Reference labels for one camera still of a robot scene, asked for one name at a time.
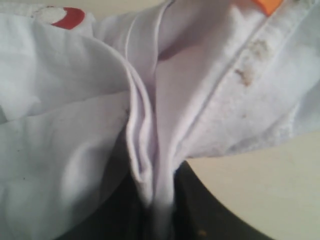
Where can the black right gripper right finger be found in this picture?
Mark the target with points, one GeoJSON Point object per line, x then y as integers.
{"type": "Point", "coordinates": [198, 215]}

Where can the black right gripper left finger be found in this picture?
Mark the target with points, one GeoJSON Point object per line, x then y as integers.
{"type": "Point", "coordinates": [121, 217]}

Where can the white t-shirt red patch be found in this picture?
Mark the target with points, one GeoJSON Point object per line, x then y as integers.
{"type": "Point", "coordinates": [82, 104]}

